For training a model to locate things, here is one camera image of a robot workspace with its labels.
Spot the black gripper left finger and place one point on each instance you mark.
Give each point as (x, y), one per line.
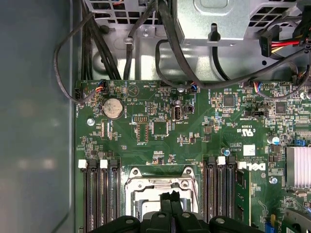
(166, 206)

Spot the silver CPU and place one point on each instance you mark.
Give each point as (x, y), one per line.
(149, 201)

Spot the CPU socket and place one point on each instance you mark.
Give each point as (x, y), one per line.
(136, 173)

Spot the green RAM stick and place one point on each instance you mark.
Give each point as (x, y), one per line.
(243, 199)

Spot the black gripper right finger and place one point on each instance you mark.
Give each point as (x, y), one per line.
(176, 206)

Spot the internal USB port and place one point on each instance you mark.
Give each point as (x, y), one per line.
(177, 113)

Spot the metal socket cover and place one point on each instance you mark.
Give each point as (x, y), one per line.
(148, 187)

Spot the silver metal bracket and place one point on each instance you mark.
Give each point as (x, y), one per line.
(189, 29)

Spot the open black PC case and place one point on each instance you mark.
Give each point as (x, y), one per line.
(36, 97)

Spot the green motherboard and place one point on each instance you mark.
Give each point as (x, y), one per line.
(194, 145)

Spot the black power connector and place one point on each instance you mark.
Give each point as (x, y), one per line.
(267, 43)

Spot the silver finned heatsink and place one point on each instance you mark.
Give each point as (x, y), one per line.
(298, 167)

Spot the round coin battery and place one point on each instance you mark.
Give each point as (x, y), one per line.
(113, 108)

